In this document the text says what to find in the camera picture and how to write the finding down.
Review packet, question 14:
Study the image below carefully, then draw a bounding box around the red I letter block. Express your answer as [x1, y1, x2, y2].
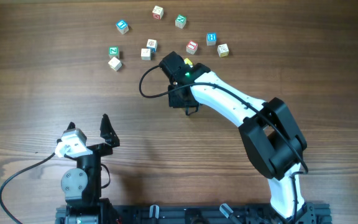
[186, 40, 198, 55]

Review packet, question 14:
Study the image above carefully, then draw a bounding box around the blue H letter block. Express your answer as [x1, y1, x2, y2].
[206, 32, 217, 46]

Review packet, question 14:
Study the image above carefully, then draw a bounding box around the yellow sided picture block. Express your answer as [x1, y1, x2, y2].
[217, 44, 229, 57]

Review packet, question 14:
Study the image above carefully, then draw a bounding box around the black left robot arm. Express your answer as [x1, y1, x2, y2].
[55, 114, 120, 208]

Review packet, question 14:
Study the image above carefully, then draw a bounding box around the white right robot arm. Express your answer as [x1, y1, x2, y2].
[159, 52, 308, 221]

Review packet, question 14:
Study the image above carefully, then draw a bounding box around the yellow letter block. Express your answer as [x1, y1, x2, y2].
[184, 58, 193, 67]

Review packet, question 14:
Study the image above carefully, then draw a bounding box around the wooden picture block centre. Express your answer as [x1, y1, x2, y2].
[140, 49, 152, 60]

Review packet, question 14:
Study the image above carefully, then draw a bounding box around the blue sided picture block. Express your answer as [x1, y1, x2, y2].
[146, 39, 158, 52]

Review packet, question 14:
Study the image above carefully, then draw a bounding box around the green N block top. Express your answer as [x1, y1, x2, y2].
[175, 14, 186, 29]

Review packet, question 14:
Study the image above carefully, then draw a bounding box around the plain wooden block left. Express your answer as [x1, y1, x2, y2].
[108, 57, 122, 71]

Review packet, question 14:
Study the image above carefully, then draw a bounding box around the red letter block top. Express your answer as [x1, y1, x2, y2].
[152, 6, 163, 20]

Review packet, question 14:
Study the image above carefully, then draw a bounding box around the green Z letter block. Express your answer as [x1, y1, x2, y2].
[109, 46, 120, 58]

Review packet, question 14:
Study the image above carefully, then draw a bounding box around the blue I letter block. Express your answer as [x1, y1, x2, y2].
[116, 20, 129, 34]

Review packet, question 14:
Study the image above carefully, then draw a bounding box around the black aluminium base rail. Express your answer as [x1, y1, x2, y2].
[55, 200, 333, 224]

